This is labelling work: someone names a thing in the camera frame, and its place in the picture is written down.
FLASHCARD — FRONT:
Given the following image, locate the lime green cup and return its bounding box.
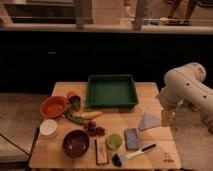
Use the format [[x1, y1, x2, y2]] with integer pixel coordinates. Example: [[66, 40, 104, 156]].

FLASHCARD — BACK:
[[106, 134, 122, 150]]

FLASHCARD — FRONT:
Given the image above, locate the small orange green cup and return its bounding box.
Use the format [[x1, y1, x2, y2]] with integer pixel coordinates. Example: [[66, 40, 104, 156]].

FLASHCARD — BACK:
[[67, 91, 81, 112]]

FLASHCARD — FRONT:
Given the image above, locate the dark red grape bunch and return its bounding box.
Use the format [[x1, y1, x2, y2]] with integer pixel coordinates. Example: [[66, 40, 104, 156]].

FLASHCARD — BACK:
[[83, 121, 105, 137]]

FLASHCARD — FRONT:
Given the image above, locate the purple bowl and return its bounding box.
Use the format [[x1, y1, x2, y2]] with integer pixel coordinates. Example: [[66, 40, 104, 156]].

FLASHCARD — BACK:
[[62, 130, 90, 159]]

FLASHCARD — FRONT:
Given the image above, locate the black cable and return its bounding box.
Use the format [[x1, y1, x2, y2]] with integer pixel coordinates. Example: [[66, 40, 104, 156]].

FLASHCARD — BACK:
[[0, 132, 32, 158]]

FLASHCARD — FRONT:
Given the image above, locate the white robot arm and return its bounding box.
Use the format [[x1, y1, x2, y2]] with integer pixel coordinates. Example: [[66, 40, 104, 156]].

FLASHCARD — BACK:
[[158, 62, 213, 135]]

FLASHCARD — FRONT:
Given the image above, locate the orange bowl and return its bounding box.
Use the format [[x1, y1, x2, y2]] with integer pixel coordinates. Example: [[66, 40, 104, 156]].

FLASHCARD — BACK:
[[40, 96, 67, 118]]

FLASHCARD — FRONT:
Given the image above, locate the green chili pepper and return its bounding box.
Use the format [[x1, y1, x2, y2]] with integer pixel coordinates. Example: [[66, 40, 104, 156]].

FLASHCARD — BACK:
[[65, 114, 84, 125]]

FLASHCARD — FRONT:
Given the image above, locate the white round container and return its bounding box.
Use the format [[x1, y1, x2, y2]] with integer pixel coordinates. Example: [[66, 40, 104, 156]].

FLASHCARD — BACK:
[[40, 119, 58, 139]]

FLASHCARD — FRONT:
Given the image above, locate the blue sponge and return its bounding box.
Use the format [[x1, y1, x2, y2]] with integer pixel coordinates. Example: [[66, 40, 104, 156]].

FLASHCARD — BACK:
[[124, 128, 140, 150]]

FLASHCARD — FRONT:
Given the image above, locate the green plastic tray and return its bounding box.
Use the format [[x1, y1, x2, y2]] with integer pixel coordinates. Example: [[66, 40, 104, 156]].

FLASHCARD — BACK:
[[86, 74, 138, 108]]

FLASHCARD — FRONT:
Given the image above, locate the grey towel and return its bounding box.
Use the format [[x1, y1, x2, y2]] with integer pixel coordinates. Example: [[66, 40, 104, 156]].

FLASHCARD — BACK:
[[138, 112, 161, 131]]

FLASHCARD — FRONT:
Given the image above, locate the wooden block brush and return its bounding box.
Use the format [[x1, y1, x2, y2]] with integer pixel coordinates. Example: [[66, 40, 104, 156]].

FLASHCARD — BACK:
[[95, 138, 109, 165]]

